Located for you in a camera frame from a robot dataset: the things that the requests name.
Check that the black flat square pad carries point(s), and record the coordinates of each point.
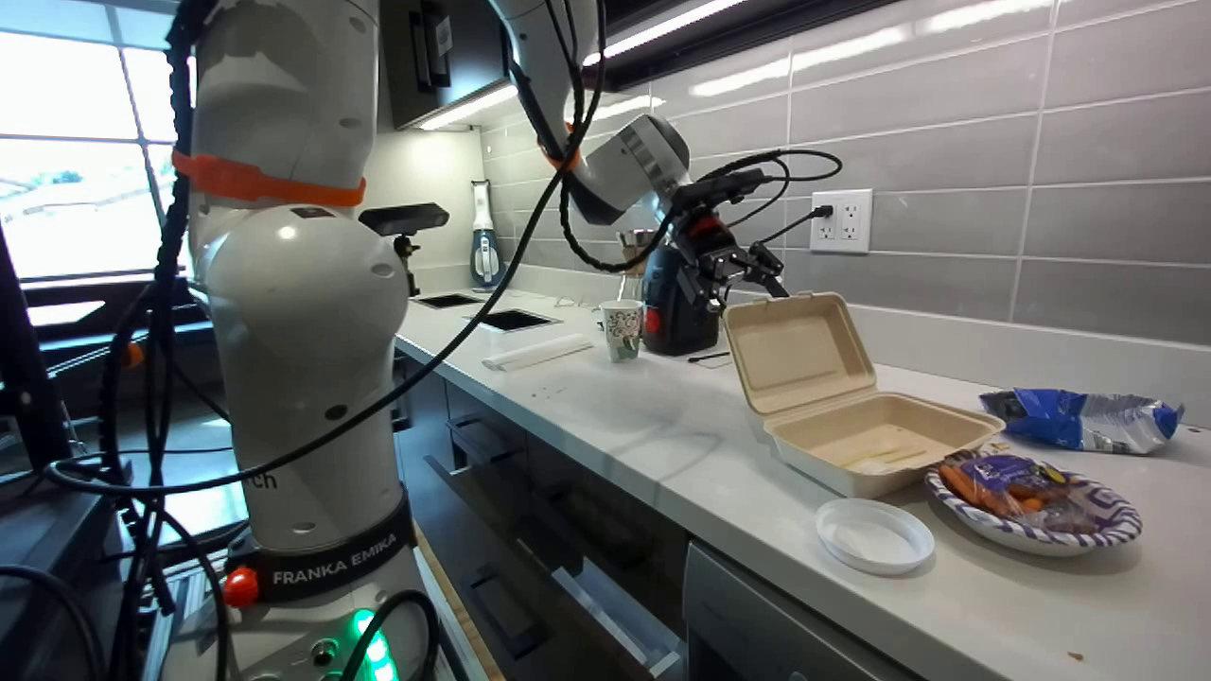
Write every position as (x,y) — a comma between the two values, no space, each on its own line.
(446,299)
(516,320)

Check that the beige clamshell food pack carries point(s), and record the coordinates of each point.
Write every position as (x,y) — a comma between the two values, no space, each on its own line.
(872,441)

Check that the black coffee grinder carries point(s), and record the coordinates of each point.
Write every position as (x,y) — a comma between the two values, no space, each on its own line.
(676,324)

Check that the black equipment box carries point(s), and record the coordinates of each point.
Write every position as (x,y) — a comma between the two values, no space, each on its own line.
(50,554)

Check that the black camera on tripod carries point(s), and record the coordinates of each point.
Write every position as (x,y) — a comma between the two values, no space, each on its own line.
(401,216)

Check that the clear round plastic lid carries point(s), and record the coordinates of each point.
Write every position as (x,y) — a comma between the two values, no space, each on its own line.
(877,535)

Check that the black ball-tipped stick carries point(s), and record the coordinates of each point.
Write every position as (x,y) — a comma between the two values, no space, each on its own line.
(706,358)

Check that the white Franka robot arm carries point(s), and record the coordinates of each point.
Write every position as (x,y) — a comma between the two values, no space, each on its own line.
(303,314)

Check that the printed white paper cup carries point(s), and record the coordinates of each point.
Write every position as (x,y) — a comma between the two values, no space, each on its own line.
(620,333)

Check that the blue chip bag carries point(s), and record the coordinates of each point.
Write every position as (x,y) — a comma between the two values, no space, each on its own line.
(1083,420)

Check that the black pole stand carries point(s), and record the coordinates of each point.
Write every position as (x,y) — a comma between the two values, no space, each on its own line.
(24,380)

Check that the grey counter base cabinets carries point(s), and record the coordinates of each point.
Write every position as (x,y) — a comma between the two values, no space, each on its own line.
(568,506)

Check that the white flat strip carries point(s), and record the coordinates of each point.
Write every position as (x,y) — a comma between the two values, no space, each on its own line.
(536,352)

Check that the dark upper wall cabinet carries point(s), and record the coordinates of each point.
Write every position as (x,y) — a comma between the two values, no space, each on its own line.
(416,62)

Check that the clear glass jug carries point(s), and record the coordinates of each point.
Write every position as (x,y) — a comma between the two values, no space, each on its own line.
(486,260)

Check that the white wall power outlet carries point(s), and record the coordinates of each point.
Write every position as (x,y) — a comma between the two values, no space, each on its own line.
(853,228)

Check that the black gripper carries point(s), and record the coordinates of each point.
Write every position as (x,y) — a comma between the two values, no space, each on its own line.
(721,201)

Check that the bright window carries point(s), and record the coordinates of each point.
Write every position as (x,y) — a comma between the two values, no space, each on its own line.
(77,154)

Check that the glass coffee carafe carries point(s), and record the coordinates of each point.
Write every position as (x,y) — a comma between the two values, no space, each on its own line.
(628,260)

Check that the wooden edged robot stand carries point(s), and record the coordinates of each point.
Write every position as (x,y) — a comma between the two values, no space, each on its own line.
(470,644)

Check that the paper plate with snacks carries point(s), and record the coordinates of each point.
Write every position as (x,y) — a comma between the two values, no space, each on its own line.
(1034,506)

